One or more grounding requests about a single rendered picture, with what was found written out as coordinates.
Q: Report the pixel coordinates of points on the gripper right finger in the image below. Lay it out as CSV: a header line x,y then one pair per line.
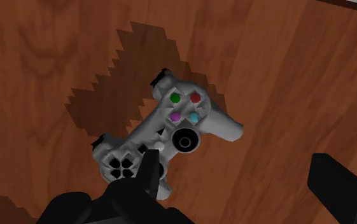
x,y
339,186

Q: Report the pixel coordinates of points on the grey game controller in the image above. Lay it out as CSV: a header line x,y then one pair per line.
x,y
178,124

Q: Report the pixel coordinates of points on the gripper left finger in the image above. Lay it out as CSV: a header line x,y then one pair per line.
x,y
148,173

